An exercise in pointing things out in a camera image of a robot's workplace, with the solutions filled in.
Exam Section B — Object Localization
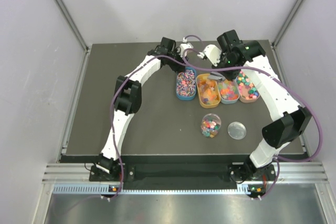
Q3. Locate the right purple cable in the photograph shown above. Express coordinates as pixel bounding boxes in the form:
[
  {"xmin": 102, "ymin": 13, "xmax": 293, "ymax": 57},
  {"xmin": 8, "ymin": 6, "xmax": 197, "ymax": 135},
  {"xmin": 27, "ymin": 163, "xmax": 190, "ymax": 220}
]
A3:
[{"xmin": 182, "ymin": 49, "xmax": 323, "ymax": 200}]

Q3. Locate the clear plastic jar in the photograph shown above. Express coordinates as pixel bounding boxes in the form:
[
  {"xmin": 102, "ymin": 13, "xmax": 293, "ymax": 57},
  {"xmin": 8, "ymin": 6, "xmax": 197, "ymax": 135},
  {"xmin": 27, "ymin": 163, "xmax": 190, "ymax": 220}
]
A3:
[{"xmin": 201, "ymin": 113, "xmax": 222, "ymax": 138}]

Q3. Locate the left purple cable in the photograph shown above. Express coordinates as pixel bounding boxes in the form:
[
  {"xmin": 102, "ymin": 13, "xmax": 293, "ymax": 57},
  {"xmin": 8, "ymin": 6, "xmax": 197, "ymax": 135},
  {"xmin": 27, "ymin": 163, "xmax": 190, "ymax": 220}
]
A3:
[{"xmin": 109, "ymin": 34, "xmax": 204, "ymax": 200}]

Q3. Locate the pink tray of star candies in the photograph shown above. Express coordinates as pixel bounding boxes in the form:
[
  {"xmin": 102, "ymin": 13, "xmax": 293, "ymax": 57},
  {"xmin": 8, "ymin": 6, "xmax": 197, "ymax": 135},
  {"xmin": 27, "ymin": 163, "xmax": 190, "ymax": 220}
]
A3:
[{"xmin": 236, "ymin": 71, "xmax": 260, "ymax": 103}]

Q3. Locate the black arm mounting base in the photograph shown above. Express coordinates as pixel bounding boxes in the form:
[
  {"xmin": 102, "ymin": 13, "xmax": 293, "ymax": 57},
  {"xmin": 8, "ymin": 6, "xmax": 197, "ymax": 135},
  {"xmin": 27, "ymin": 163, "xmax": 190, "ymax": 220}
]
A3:
[{"xmin": 89, "ymin": 163, "xmax": 276, "ymax": 185}]

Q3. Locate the blue tray of lollipops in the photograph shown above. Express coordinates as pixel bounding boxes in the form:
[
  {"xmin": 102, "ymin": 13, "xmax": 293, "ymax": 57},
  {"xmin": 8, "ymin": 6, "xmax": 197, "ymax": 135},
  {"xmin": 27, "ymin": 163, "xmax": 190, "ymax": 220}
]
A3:
[{"xmin": 175, "ymin": 67, "xmax": 197, "ymax": 101}]

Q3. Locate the yellow tray of popsicle candies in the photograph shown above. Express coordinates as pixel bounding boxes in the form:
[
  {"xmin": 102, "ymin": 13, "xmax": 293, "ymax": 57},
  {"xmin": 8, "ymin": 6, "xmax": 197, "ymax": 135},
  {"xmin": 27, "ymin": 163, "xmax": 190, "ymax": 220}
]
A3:
[{"xmin": 196, "ymin": 73, "xmax": 221, "ymax": 109}]

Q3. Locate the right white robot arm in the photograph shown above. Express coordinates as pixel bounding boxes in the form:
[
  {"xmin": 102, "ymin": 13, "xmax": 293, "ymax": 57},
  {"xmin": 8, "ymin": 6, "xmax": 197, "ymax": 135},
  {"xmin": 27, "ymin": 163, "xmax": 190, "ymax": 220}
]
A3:
[{"xmin": 217, "ymin": 30, "xmax": 312, "ymax": 182}]

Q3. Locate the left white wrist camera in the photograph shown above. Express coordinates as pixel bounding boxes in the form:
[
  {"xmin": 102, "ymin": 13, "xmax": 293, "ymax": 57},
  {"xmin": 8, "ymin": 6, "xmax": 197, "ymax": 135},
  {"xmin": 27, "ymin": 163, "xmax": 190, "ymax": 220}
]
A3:
[{"xmin": 179, "ymin": 42, "xmax": 194, "ymax": 58}]

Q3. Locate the purple cable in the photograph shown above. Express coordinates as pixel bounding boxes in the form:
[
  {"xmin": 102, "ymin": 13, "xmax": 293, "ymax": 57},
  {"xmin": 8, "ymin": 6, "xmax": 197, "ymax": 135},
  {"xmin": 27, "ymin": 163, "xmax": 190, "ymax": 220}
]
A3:
[
  {"xmin": 182, "ymin": 49, "xmax": 323, "ymax": 200},
  {"xmin": 109, "ymin": 34, "xmax": 204, "ymax": 200}
]

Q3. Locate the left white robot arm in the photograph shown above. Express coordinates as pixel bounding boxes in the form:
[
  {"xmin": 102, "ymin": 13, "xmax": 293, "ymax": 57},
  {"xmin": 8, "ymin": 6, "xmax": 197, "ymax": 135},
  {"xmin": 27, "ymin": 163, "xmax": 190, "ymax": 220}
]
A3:
[{"xmin": 96, "ymin": 37, "xmax": 191, "ymax": 180}]

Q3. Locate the light blue tray of gummies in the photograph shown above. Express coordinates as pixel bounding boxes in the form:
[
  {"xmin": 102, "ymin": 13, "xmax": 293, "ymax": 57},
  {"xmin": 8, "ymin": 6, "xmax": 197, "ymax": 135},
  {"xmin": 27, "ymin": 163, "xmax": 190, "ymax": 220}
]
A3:
[{"xmin": 217, "ymin": 79, "xmax": 240, "ymax": 104}]

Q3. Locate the grey slotted cable duct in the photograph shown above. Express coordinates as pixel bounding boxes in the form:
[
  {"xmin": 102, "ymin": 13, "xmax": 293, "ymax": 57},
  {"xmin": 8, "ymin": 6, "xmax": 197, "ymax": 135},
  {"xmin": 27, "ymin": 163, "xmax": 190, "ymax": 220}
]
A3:
[{"xmin": 52, "ymin": 184, "xmax": 266, "ymax": 195}]

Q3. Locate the clear round jar lid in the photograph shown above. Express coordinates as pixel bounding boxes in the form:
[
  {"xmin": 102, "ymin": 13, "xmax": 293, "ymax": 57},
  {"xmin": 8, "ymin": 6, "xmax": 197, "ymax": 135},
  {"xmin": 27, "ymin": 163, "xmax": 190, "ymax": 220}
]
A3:
[{"xmin": 227, "ymin": 122, "xmax": 247, "ymax": 140}]

